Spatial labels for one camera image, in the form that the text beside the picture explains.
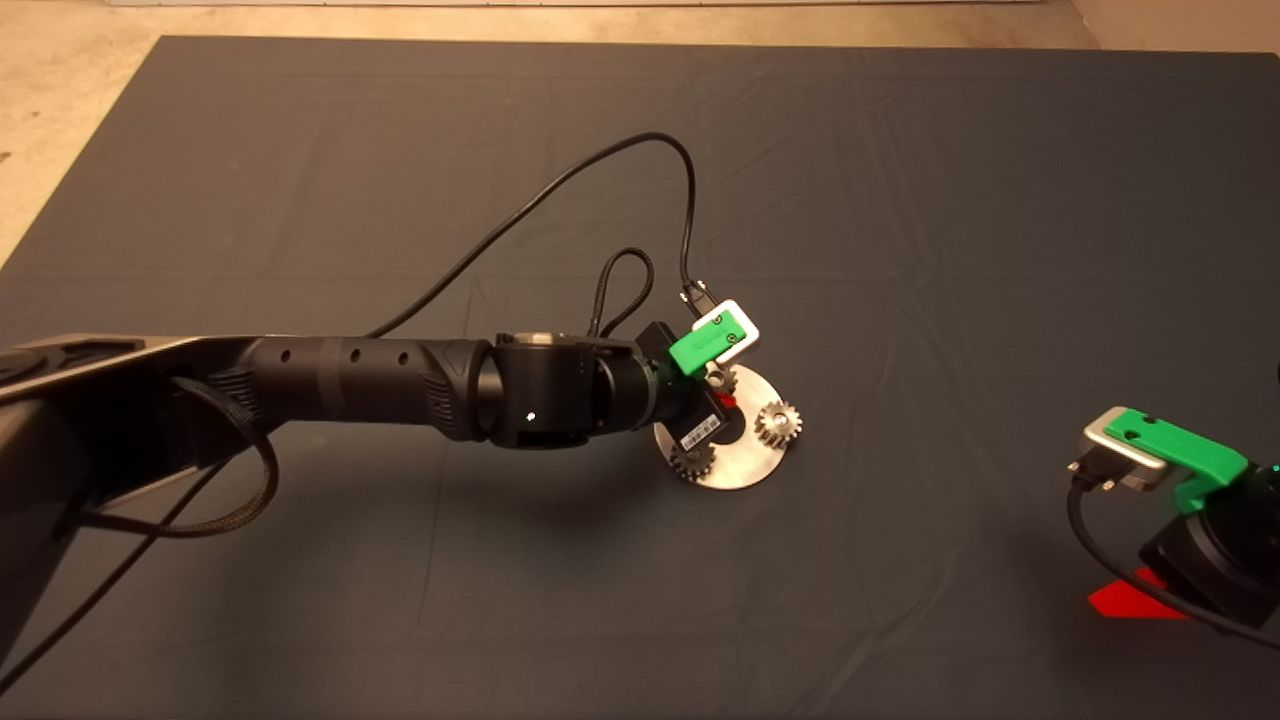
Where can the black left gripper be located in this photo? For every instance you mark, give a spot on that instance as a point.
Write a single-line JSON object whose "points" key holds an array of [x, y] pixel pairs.
{"points": [[690, 420]]}

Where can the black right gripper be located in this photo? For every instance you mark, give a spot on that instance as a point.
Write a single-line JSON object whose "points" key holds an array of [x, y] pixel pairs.
{"points": [[1230, 550]]}

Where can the small steel planetary gear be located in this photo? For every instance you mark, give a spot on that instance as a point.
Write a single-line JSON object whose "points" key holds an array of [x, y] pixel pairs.
{"points": [[770, 432], [722, 378], [690, 465]]}

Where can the round metal carrier plate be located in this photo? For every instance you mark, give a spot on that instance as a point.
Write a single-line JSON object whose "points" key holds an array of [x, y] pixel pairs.
{"points": [[755, 465]]}

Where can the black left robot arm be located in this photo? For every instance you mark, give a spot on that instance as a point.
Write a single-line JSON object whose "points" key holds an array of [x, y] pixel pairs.
{"points": [[350, 380]]}

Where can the dark grey table cloth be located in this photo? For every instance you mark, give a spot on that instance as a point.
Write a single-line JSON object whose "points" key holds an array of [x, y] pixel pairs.
{"points": [[900, 180]]}

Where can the green left camera mount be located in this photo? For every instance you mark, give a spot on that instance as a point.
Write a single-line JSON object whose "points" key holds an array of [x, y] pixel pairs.
{"points": [[700, 350]]}

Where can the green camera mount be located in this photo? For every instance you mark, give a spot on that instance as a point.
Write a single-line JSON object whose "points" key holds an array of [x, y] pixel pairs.
{"points": [[1180, 450], [700, 350]]}

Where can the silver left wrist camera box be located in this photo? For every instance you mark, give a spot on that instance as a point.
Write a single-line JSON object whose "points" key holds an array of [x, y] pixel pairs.
{"points": [[752, 335]]}

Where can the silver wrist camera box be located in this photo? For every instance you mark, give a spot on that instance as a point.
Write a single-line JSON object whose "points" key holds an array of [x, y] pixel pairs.
{"points": [[1100, 440], [752, 335]]}

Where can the green right camera mount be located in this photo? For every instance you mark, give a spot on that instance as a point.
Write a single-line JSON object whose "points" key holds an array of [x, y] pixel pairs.
{"points": [[1180, 450]]}

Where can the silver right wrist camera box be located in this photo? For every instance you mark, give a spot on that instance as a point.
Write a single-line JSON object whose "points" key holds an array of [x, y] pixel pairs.
{"points": [[1100, 440]]}

